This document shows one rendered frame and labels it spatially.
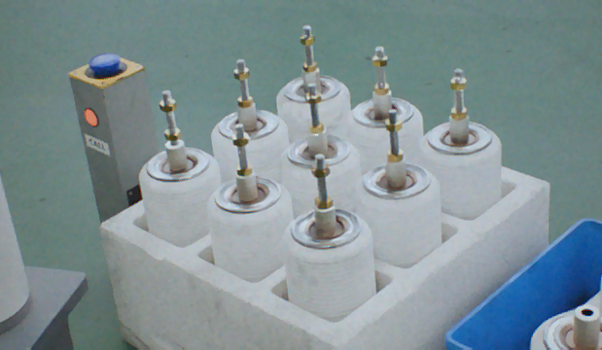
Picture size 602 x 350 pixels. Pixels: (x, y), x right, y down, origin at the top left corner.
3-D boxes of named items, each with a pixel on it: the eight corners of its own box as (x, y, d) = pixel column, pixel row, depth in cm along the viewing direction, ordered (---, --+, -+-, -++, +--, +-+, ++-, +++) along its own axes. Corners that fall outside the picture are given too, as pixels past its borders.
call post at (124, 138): (141, 293, 157) (101, 89, 141) (109, 275, 161) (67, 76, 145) (180, 268, 161) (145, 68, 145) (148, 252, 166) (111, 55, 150)
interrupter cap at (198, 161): (155, 191, 131) (154, 185, 131) (140, 161, 138) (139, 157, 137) (218, 174, 133) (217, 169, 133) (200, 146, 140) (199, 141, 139)
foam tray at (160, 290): (349, 477, 124) (337, 347, 115) (122, 340, 148) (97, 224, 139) (548, 300, 148) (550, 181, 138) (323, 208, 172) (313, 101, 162)
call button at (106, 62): (104, 83, 143) (101, 68, 142) (85, 75, 146) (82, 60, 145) (128, 71, 146) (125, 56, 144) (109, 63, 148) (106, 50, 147)
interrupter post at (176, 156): (171, 175, 134) (166, 150, 133) (165, 165, 136) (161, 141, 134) (191, 169, 135) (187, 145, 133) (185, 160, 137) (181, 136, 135)
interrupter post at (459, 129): (465, 134, 136) (465, 110, 135) (473, 144, 134) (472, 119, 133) (446, 138, 136) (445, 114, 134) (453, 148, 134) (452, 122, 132)
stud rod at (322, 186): (330, 215, 120) (325, 153, 117) (329, 221, 120) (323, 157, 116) (321, 215, 121) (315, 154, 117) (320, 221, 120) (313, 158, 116)
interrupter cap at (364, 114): (422, 105, 144) (421, 100, 143) (402, 133, 138) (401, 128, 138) (366, 99, 147) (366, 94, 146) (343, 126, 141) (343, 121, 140)
